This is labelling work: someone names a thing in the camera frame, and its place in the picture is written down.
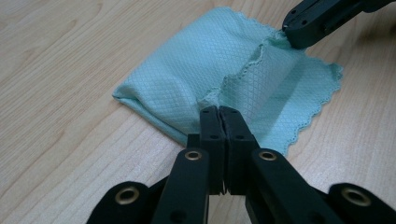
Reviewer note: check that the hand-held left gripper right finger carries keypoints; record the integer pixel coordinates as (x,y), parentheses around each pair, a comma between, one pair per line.
(238,146)

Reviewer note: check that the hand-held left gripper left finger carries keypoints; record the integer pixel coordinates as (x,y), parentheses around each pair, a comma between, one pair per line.
(213,146)

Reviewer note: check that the teal microfibre cloth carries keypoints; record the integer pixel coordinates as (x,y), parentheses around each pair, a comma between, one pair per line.
(218,68)

